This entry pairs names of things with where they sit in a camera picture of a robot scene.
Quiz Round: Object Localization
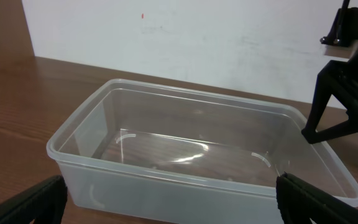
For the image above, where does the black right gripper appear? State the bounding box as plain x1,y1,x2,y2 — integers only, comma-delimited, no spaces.
303,48,358,144

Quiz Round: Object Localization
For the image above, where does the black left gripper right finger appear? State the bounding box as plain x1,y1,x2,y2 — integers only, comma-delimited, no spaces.
276,173,358,224

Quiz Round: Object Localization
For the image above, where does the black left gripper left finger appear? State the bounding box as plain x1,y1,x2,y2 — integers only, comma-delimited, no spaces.
0,175,68,224

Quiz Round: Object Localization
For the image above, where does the clear plastic storage container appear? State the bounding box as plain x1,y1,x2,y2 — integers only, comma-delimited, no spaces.
47,79,358,223

